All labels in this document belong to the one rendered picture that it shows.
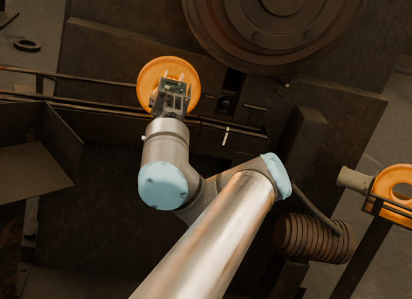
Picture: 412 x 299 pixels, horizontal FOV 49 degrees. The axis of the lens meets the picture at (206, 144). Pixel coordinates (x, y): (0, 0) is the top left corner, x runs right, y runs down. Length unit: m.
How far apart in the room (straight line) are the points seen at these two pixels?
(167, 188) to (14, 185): 0.39
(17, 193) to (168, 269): 0.59
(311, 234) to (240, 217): 0.71
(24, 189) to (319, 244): 0.80
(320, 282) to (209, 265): 1.55
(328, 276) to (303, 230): 0.81
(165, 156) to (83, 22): 0.58
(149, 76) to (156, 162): 0.32
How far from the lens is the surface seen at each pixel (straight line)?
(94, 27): 1.28
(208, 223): 0.61
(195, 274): 0.52
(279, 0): 1.08
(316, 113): 1.36
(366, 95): 1.46
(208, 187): 0.88
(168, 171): 0.81
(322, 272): 2.13
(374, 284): 2.24
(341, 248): 1.40
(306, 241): 1.34
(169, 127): 0.89
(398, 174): 1.33
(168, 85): 0.98
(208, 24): 1.15
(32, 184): 1.07
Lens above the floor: 1.22
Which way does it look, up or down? 26 degrees down
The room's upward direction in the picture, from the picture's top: 18 degrees clockwise
